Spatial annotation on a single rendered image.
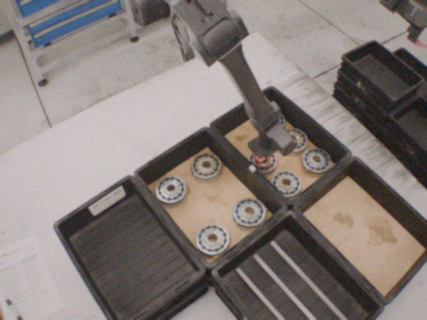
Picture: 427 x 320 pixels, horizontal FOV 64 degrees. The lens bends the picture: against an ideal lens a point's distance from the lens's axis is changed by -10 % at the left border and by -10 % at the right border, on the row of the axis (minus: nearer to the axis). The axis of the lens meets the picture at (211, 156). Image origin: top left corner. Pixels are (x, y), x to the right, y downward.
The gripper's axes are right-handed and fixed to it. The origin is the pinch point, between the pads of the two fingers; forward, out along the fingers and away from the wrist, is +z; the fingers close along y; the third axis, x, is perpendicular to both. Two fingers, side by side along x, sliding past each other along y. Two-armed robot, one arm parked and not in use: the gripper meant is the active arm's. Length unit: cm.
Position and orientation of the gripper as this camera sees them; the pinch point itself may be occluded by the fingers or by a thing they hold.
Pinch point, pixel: (262, 158)
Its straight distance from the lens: 126.6
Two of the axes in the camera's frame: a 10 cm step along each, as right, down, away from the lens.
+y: 8.2, -4.9, 3.1
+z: 0.0, 5.4, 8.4
